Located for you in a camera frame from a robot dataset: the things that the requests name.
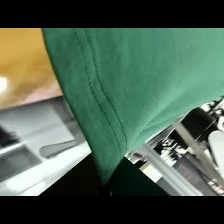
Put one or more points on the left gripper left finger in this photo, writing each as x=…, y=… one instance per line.
x=78, y=180

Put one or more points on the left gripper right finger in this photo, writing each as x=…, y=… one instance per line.
x=133, y=181

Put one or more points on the green T-shirt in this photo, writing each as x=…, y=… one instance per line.
x=140, y=86

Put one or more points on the silver frame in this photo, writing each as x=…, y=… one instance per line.
x=173, y=166

